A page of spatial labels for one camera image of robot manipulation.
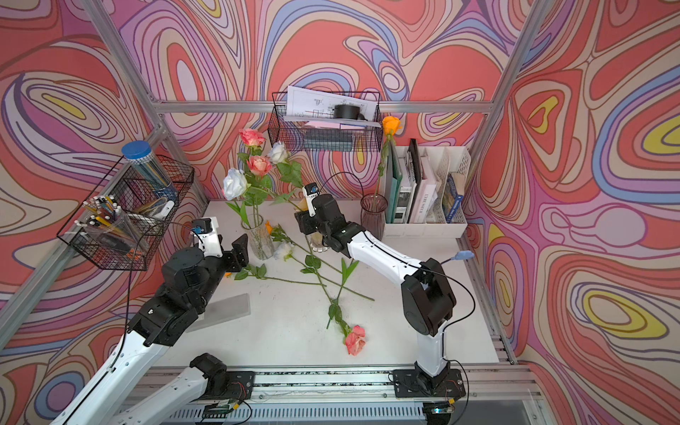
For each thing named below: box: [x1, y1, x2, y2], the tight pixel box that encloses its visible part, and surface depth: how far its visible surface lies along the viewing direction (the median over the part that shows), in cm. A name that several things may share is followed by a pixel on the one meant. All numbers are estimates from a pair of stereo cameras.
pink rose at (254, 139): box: [237, 128, 267, 161], surface depth 80 cm
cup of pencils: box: [74, 195, 140, 254], surface depth 63 cm
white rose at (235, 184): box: [222, 168, 302, 212], surface depth 66 cm
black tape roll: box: [333, 104, 369, 122], surface depth 84 cm
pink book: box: [409, 156, 437, 225], surface depth 95 cm
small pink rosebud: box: [224, 200, 251, 227], surface depth 86 cm
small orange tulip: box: [325, 257, 360, 330], surface depth 89 cm
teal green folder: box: [386, 139, 403, 225], surface depth 91 cm
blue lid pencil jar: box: [121, 140, 178, 202], surface depth 75 cm
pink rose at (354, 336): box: [300, 236, 366, 357], surface depth 83 cm
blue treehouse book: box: [446, 173, 464, 224], surface depth 103 cm
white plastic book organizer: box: [384, 145, 472, 240], surface depth 103 cm
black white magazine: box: [403, 138, 421, 225], surface depth 96 cm
